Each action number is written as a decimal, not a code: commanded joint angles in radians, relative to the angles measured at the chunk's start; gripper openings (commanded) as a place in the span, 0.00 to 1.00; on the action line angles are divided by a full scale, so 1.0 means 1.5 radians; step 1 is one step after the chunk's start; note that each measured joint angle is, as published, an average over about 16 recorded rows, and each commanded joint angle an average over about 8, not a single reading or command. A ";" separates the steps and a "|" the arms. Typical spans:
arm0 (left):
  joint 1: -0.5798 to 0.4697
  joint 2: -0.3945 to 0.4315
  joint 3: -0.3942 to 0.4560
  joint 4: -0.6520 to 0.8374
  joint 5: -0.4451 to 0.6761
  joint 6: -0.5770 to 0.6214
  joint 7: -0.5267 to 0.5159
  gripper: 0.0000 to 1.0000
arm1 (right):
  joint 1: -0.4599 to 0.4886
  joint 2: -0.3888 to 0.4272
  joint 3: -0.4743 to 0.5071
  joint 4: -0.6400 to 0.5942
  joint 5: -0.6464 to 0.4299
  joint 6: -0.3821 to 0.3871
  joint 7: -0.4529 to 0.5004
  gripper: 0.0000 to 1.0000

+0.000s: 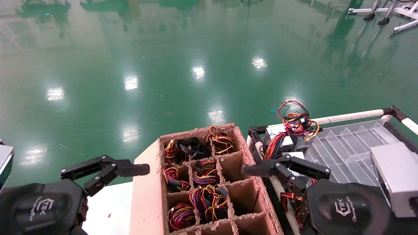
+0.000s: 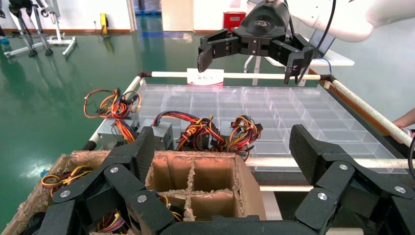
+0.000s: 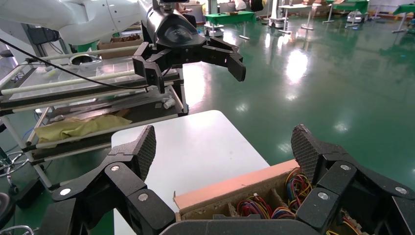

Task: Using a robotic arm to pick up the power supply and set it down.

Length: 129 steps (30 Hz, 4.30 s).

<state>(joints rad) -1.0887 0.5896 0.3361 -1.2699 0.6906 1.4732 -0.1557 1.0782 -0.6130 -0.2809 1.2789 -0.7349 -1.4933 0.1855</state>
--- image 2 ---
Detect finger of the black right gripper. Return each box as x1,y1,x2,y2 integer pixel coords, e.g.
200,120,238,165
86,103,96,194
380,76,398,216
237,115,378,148
272,33,315,85
197,28,242,73

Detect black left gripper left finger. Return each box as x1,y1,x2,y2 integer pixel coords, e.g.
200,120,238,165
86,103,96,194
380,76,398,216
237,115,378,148
38,126,176,235

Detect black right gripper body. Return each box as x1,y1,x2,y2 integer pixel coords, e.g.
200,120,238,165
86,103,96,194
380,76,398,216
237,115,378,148
231,0,294,56

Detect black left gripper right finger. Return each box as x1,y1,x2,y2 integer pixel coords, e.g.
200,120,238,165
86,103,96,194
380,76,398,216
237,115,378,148
289,124,415,235

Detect person hand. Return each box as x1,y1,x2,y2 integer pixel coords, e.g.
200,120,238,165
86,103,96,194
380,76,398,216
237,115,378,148
392,120,415,144

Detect red cabinet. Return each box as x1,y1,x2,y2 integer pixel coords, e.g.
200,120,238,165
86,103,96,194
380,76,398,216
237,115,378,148
223,11,247,31

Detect white sign red text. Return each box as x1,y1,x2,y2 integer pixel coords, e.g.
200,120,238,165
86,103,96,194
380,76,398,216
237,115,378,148
187,68,225,87

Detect black laptop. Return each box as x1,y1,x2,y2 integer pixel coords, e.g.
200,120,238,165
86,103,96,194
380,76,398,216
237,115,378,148
308,29,337,60

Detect white office desk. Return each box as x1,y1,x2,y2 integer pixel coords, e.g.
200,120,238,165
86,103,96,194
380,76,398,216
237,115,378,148
243,27,356,87

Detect clear plastic divided tray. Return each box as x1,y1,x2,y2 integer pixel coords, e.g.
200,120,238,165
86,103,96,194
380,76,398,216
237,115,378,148
136,83,409,174

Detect brown divided cardboard box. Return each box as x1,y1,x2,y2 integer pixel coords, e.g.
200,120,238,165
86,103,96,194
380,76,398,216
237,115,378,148
0,149,267,235

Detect blue pallet stack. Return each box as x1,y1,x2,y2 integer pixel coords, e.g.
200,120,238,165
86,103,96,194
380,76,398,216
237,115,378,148
133,0,162,16

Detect black legged robot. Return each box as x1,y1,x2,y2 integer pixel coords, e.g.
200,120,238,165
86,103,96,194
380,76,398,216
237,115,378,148
8,0,54,58

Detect grey power supply arched cable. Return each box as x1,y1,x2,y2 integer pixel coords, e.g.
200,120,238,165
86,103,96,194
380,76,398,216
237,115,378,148
138,111,228,153

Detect blue desk cable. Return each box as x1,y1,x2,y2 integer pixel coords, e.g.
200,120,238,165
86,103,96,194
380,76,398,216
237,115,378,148
319,57,333,75

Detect grey power supply looped cables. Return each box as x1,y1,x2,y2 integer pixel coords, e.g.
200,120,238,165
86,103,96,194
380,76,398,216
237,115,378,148
83,87,142,150

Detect power supply multicolour cables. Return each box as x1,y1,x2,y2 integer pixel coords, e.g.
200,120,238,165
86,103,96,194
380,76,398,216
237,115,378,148
158,194,183,222

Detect grey power supply bundled cables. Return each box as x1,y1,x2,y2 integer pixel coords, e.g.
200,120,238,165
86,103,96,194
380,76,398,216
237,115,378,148
220,115,264,162

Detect power supply purple red cables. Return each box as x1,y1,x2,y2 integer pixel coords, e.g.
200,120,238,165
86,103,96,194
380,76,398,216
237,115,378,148
97,210,126,234

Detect black hanging cable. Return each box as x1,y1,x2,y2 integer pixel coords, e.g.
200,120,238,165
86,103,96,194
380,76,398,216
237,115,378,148
408,136,415,181

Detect power supply black cables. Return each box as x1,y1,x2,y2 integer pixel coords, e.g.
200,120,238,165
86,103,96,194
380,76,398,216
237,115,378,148
19,212,46,235

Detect white stand frame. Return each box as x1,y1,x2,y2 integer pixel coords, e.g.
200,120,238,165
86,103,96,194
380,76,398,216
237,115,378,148
3,0,78,58

